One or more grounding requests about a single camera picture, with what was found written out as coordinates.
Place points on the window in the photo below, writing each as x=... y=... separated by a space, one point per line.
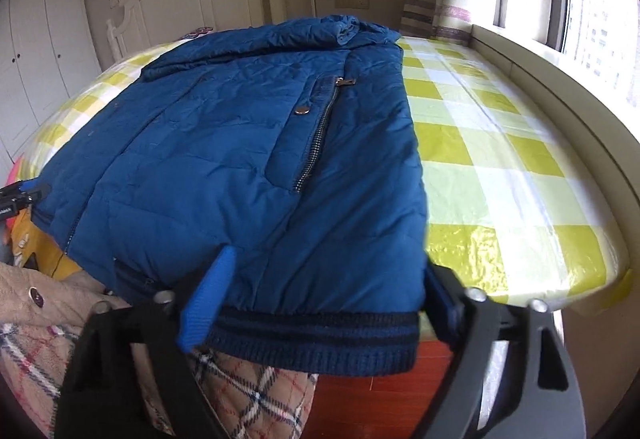
x=595 y=29

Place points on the beige coat with plaid lining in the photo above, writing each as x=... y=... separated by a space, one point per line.
x=40 y=354

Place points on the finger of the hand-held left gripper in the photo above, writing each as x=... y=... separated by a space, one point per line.
x=25 y=191

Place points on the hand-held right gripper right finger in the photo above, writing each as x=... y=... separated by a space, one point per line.
x=445 y=304

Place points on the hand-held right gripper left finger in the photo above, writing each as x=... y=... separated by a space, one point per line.
x=210 y=299

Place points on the orange flowered bed sheet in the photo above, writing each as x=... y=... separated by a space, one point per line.
x=40 y=244

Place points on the yellow checked bed sheet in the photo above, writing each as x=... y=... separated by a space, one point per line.
x=500 y=169

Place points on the patterned round pillow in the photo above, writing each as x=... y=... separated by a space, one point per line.
x=197 y=33

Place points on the beige windowsill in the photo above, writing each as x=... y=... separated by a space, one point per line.
x=565 y=94

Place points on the white wardrobe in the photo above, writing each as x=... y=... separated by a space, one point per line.
x=40 y=59

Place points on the blue puffer jacket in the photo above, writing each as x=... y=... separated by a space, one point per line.
x=225 y=144

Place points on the wall socket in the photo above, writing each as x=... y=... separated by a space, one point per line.
x=352 y=0

